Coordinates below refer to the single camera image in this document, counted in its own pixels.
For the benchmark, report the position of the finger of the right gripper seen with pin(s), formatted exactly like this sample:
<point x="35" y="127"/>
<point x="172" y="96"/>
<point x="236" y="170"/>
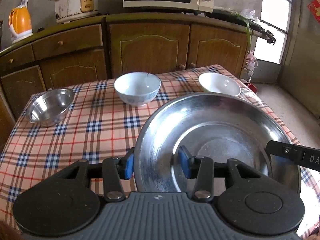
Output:
<point x="299" y="155"/>

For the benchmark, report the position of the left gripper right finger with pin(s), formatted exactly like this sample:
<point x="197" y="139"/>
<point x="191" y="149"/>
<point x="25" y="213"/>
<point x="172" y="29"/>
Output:
<point x="201" y="169"/>

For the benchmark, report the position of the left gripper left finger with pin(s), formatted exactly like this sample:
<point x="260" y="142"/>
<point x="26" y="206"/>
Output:
<point x="114" y="170"/>

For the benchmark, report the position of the large steel plate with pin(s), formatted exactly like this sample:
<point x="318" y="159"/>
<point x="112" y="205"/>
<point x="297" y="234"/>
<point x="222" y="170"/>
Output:
<point x="211" y="125"/>

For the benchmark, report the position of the small steel bowl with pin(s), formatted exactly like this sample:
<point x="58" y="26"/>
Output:
<point x="50" y="108"/>

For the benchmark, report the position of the plaid tablecloth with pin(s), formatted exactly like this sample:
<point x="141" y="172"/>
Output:
<point x="97" y="125"/>

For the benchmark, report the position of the blue patterned ceramic bowl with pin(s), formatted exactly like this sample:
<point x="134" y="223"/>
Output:
<point x="137" y="88"/>

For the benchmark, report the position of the white ceramic bowl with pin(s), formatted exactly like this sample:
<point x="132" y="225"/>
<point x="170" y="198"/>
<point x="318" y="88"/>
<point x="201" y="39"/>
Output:
<point x="218" y="83"/>

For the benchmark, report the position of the red gift bag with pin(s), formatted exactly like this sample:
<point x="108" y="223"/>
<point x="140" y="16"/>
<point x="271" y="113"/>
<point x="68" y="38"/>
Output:
<point x="252" y="87"/>

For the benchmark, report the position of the wooden kitchen cabinet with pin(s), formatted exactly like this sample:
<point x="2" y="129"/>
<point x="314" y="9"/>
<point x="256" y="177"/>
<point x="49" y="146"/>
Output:
<point x="105" y="47"/>

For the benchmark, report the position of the red fu character poster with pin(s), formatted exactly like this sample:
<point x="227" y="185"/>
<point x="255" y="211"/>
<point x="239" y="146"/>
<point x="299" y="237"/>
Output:
<point x="314" y="7"/>

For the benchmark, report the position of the black tray on counter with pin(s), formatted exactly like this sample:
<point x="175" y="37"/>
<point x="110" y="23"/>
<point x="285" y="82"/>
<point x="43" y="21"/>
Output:
<point x="235" y="17"/>

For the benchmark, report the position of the white plastic bag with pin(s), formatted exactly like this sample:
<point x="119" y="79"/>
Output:
<point x="250" y="15"/>

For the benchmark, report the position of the white rice cooker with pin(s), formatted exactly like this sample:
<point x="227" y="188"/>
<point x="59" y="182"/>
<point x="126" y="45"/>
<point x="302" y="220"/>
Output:
<point x="70" y="10"/>

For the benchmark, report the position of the orange electric kettle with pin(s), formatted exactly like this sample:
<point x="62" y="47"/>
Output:
<point x="20" y="23"/>

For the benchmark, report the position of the white power strip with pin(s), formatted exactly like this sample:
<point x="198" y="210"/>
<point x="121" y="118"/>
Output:
<point x="24" y="3"/>

